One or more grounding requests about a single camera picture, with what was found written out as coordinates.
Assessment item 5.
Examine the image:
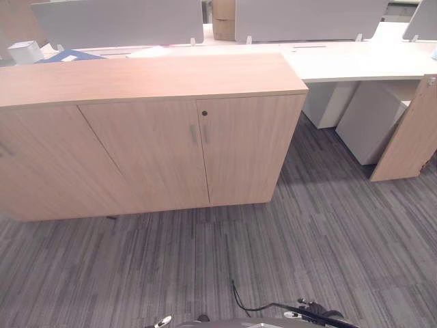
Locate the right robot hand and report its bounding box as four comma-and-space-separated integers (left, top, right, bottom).
283, 297, 346, 328

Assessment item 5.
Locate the wood cabinet door plain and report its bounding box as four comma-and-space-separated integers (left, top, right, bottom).
77, 99, 210, 210

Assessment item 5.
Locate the wood cabinet door with lock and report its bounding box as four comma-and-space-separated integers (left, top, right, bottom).
196, 94, 307, 207

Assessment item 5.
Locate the wood cabinet door large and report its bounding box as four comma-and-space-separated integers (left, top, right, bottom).
0, 105, 137, 223

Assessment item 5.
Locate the wood cabinet with key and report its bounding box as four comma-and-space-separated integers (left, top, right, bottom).
369, 72, 437, 183

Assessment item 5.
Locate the light wood office cabinet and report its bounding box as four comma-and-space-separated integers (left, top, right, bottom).
0, 53, 310, 223

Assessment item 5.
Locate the white office desk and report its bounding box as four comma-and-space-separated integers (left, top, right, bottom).
76, 21, 437, 84

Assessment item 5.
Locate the blue folder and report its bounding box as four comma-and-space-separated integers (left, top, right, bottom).
35, 49, 109, 65

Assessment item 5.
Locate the white desk leg panel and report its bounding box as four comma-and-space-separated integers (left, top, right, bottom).
301, 81, 360, 131

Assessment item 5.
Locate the white paper sheet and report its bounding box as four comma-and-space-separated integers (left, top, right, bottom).
126, 45, 172, 59

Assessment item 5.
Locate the white cardboard box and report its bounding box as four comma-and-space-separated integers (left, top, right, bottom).
7, 40, 46, 66

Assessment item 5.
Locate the wide grey desk partition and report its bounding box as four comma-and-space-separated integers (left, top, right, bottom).
30, 0, 206, 51

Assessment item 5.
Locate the brown cardboard box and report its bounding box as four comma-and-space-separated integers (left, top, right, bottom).
212, 0, 237, 42

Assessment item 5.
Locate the small grey desk partition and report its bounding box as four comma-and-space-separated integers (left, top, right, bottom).
402, 0, 437, 42

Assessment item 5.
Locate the black cable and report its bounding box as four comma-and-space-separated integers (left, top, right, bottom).
231, 279, 302, 312

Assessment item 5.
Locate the white drawer pedestal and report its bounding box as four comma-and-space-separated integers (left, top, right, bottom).
335, 81, 409, 167

